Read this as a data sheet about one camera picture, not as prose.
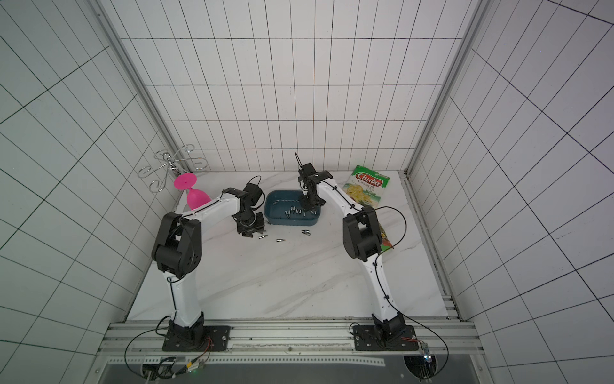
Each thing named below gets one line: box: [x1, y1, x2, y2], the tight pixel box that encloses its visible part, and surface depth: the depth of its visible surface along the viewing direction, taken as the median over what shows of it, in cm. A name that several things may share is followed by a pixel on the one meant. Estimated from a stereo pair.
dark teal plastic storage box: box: [263, 190, 321, 227], surface depth 106 cm
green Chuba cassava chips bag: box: [342, 164, 391, 208], surface depth 116 cm
